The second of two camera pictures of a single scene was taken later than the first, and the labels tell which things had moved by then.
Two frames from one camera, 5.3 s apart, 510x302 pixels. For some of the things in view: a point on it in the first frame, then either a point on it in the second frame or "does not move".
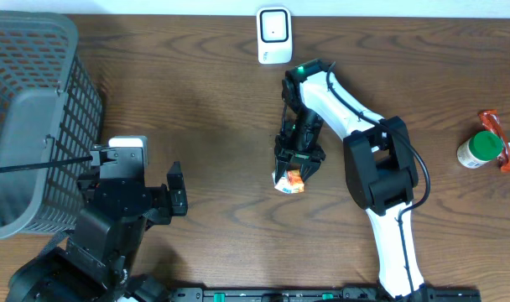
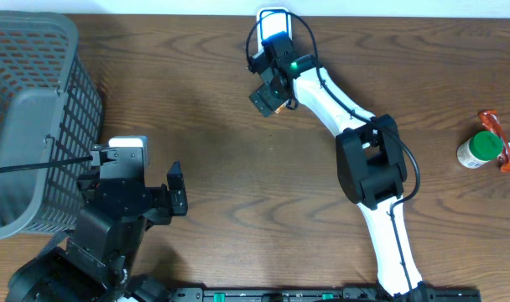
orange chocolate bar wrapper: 506,160 does not move
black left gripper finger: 179,201 does not move
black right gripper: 309,158 → 271,102
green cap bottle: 480,148 does not move
